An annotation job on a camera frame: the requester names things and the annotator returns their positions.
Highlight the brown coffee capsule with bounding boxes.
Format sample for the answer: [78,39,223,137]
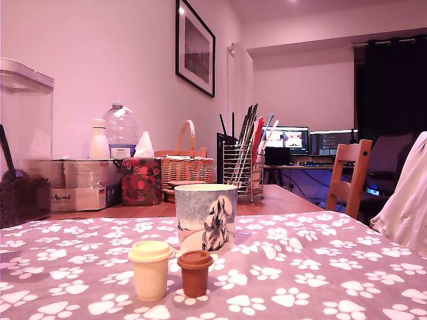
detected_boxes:
[176,250,214,298]

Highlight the cream coffee capsule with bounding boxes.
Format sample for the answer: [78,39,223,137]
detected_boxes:
[127,240,175,303]

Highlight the winter tree print coffee cup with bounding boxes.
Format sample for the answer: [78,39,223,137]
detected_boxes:
[173,183,239,253]

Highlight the black wifi router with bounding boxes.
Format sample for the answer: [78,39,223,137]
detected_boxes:
[216,112,240,186]

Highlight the black kitchen utensils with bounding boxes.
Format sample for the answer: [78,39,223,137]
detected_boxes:
[238,103,260,147]

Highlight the red kitchen spatula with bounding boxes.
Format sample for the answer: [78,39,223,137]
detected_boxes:
[252,115,267,157]

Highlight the round wicker trivet stack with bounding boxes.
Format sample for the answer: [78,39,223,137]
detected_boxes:
[162,181,207,203]

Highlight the white kitchen utensil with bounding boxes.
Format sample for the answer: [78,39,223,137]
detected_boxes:
[262,119,280,151]

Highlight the small black desktop box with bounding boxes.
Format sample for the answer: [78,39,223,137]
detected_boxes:
[264,147,291,167]

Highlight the white paper tissue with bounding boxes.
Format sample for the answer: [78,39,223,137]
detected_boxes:
[133,131,155,159]

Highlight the red floral tissue box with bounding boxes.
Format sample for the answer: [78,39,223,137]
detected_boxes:
[121,157,163,206]

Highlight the computer monitor showing pictures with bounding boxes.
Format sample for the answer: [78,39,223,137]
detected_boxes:
[262,125,310,157]

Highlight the wooden trestle desk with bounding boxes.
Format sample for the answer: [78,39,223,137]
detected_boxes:
[262,163,354,201]

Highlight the large clear water bottle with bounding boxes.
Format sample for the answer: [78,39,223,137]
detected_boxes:
[102,101,139,159]

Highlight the black framed picture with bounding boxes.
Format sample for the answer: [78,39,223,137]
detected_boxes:
[175,0,217,98]

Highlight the white insulated bottle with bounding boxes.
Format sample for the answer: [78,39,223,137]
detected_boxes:
[88,118,111,160]

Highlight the computer monitor showing code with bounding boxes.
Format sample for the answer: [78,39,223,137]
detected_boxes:
[309,129,360,157]

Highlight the white printed carton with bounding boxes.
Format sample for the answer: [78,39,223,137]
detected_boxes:
[49,182,123,213]

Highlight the wooden dining chair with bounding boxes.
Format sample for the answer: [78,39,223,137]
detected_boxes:
[325,139,374,221]

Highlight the paw print table cloth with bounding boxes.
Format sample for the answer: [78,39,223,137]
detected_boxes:
[0,210,427,320]

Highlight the dark office chair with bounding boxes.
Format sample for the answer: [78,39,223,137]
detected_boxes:
[336,131,416,227]

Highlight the metal curtain rod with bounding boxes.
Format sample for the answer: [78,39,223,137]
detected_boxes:
[350,36,418,48]

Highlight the clear plastic food container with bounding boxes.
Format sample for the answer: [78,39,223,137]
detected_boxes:
[0,57,55,229]

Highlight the dark window curtain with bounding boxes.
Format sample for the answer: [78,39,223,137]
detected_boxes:
[355,35,427,141]

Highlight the brown pet kibble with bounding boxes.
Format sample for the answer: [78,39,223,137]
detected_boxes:
[0,175,53,229]

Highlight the white draped garment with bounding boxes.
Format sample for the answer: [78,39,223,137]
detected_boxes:
[370,131,427,259]

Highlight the black plastic scoop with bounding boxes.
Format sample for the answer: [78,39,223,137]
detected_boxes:
[0,123,26,183]

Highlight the wicker basket with handle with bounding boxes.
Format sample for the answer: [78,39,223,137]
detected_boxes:
[154,119,215,185]

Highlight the wire kitchen tool rack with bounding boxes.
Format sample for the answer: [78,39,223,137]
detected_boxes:
[222,141,265,203]

